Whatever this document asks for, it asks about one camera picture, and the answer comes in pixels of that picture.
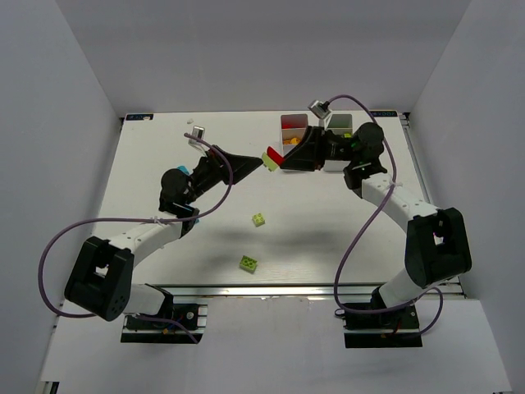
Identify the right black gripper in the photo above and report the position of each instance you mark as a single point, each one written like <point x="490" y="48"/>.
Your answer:
<point x="318" y="145"/>

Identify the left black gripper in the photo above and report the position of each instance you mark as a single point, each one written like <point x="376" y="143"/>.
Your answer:
<point x="219" y="165"/>

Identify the pale green small lego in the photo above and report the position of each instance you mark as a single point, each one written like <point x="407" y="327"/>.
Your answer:
<point x="268" y="163"/>

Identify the red curved lego brick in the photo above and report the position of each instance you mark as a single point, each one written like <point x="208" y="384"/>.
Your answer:
<point x="274" y="156"/>

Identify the red curved lego piece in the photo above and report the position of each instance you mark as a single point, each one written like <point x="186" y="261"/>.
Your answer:
<point x="292" y="122"/>

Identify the pale green 2x2 lego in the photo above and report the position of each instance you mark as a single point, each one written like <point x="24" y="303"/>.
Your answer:
<point x="258" y="220"/>

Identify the lime 2x2 lego brick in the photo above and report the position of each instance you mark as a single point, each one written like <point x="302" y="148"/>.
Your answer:
<point x="248" y="264"/>

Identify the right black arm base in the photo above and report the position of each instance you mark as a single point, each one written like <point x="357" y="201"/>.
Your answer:
<point x="395" y="329"/>

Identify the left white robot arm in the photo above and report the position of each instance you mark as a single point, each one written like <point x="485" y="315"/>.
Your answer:
<point x="101" y="279"/>

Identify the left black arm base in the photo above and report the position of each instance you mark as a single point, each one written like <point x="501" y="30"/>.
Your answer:
<point x="181" y="322"/>

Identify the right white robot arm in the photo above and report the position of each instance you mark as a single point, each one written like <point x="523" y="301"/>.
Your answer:
<point x="436" y="246"/>

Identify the left white sorting container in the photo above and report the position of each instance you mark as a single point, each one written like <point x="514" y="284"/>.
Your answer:
<point x="291" y="133"/>

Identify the white sorting container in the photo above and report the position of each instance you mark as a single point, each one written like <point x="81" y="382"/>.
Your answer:
<point x="340" y="123"/>
<point x="291" y="133"/>

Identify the right white sorting container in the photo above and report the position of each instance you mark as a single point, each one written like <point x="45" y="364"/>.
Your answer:
<point x="340" y="123"/>

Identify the cyan arched lego brick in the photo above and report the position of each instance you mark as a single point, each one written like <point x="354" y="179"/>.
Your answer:
<point x="184" y="170"/>

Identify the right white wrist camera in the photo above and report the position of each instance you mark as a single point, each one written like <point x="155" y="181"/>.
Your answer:
<point x="321" y="110"/>

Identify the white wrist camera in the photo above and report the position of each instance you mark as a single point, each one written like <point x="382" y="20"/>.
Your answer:
<point x="321" y="110"/>
<point x="197" y="135"/>

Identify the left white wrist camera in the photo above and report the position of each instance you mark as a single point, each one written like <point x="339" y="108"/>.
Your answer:
<point x="197" y="135"/>

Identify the aluminium table rail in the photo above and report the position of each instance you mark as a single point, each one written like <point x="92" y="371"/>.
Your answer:
<point x="448" y="289"/>

